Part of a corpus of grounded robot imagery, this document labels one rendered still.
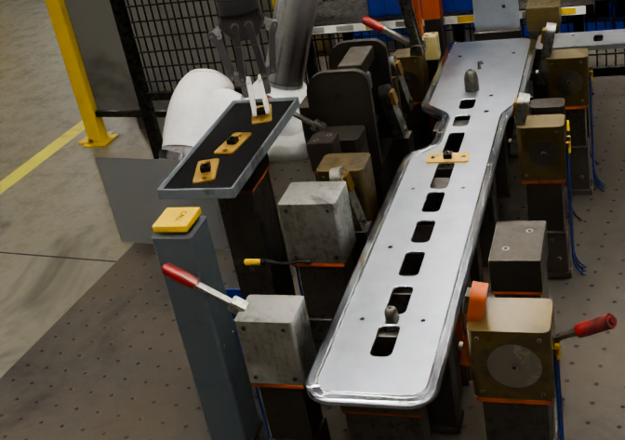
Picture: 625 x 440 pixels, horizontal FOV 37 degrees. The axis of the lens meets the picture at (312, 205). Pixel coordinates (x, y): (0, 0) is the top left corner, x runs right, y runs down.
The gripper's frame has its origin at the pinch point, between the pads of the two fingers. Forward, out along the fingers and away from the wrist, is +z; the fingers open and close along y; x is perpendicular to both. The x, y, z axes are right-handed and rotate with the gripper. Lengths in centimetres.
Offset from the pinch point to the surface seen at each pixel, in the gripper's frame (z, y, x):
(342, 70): 1.1, 16.6, 7.8
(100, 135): 116, -108, 289
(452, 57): 20, 45, 55
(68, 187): 120, -118, 241
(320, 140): 10.1, 10.0, -3.3
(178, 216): 4.0, -13.4, -35.5
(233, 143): 3.5, -5.0, -12.4
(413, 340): 20, 19, -56
